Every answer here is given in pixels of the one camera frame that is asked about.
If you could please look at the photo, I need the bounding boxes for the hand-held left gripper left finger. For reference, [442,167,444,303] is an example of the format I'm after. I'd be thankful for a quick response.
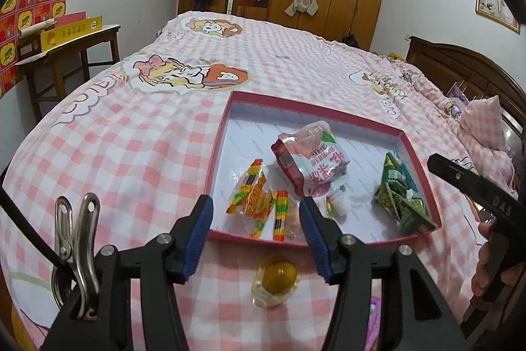
[41,195,215,351]

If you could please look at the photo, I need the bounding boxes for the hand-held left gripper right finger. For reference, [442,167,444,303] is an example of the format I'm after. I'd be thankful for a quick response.
[299,197,469,351]

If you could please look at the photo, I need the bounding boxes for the clear rainbow-edged gummy packet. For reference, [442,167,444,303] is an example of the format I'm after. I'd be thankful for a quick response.
[272,190,334,242]

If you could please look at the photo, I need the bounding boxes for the yellow pudding cup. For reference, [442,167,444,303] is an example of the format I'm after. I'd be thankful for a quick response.
[251,254,299,308]

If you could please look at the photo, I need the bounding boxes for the orange burger gummy packet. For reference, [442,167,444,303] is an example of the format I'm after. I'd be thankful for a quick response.
[226,159,277,238]

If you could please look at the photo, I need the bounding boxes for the pink jelly drink pouch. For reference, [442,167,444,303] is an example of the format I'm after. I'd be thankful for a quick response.
[270,121,351,217]

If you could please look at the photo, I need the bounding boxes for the red cardboard box tray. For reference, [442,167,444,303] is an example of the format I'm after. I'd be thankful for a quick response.
[205,90,442,249]

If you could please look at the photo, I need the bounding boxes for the person's right hand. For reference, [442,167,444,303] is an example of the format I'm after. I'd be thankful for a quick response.
[470,221,526,298]

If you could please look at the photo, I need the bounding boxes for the pink checked pillow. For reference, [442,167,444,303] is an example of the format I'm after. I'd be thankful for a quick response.
[458,95,516,179]

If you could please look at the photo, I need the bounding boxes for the purple printed bag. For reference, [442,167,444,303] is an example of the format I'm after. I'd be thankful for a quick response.
[446,83,469,117]

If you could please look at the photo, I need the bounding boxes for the metal spring clip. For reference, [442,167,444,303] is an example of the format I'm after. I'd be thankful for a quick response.
[53,192,101,319]

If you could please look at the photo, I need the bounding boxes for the wooden headboard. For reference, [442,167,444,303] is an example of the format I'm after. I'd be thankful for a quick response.
[406,35,526,138]

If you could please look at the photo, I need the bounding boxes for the wooden side table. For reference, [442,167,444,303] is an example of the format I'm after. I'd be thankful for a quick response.
[14,24,122,121]

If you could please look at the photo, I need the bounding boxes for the beige hanging towel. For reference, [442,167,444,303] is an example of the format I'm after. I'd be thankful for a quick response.
[284,0,319,18]

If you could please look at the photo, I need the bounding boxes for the yellow cardboard box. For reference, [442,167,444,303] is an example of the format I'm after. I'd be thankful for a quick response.
[40,16,103,51]

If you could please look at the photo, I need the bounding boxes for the rolled paper tube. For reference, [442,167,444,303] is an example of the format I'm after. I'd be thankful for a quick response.
[18,18,57,40]

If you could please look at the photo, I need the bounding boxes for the black cable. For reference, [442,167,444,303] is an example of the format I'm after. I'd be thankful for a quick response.
[0,187,62,278]

